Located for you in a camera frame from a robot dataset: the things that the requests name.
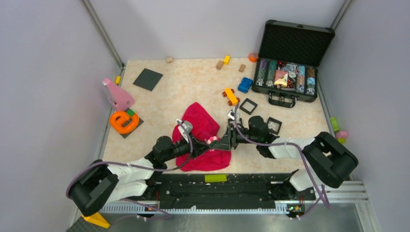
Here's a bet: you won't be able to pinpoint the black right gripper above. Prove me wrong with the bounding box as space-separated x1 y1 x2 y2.
213 123 260 150

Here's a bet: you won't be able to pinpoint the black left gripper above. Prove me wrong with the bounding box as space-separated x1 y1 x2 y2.
163 131 212 162

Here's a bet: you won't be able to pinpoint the pink flower brooch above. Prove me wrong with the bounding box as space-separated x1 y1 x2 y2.
205 136 220 152

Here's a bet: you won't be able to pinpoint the white silver brooch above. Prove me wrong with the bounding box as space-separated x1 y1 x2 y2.
268 121 278 130

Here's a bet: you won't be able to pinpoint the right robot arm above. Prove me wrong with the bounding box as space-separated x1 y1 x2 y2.
211 116 359 199

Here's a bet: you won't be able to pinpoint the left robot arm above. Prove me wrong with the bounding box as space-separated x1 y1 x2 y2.
66 135 219 216

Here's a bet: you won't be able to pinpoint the green flat brick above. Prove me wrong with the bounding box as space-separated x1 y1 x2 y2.
204 174 228 183

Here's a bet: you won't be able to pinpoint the yellow toy car red wheels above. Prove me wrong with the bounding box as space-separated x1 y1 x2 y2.
222 88 240 106

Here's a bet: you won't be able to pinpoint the blue toy car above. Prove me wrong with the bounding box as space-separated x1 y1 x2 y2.
237 77 253 93

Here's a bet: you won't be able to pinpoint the playing card box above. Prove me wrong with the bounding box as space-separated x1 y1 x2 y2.
274 70 289 87

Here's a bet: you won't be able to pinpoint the dark grey building baseplate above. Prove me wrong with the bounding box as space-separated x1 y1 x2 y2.
133 68 163 91

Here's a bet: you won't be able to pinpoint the orange object behind case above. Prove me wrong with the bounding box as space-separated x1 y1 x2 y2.
248 53 259 63

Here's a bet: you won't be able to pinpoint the orange plastic toy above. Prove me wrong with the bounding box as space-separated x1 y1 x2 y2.
109 111 140 135

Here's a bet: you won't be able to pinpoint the pink plastic piece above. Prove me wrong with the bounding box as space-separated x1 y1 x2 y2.
102 78 135 111

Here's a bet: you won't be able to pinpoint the small yellow block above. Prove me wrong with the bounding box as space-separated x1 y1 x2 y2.
115 76 121 85

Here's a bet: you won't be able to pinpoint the black poker chip case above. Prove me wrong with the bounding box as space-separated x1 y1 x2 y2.
251 20 336 108

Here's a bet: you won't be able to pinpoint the green pink toy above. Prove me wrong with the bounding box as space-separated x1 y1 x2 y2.
330 116 349 144

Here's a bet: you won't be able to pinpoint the yellow wedge brick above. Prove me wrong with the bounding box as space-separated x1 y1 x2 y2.
81 212 111 229

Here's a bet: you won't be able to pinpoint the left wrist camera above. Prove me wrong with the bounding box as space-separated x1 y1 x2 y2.
176 119 193 142

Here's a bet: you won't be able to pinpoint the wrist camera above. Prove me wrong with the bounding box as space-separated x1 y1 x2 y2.
227 109 240 122
176 119 193 142

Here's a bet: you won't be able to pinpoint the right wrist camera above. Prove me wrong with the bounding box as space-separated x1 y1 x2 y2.
227 109 240 122

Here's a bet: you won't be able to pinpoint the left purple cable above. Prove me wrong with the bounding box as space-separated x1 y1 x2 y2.
65 121 194 221

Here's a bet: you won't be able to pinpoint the purple cable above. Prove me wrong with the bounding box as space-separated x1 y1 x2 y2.
233 104 332 220
65 121 194 221

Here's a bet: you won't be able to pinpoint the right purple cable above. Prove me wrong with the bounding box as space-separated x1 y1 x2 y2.
233 104 332 220

